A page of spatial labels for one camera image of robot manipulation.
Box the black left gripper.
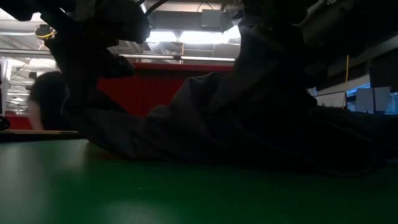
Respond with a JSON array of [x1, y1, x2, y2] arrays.
[[40, 0, 150, 108]]

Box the dark grey shorts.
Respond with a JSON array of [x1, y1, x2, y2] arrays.
[[62, 15, 398, 177]]

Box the red plastic laundry bin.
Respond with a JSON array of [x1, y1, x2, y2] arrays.
[[96, 62, 234, 118]]

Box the small red background bin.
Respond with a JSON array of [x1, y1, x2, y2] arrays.
[[4, 113, 34, 131]]

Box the person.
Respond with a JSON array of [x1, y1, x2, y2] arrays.
[[27, 70, 72, 131]]

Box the long ceiling light strip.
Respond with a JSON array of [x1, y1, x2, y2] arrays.
[[0, 48, 237, 62]]

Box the white board on stand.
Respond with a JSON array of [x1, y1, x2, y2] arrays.
[[355, 86, 392, 113]]

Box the round ceiling cable reel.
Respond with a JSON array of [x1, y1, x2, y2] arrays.
[[34, 24, 57, 40]]

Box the yellow hanging cable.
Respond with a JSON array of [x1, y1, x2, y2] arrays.
[[343, 54, 350, 110]]

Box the black cable loop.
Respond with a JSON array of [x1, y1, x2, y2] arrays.
[[0, 114, 12, 131]]

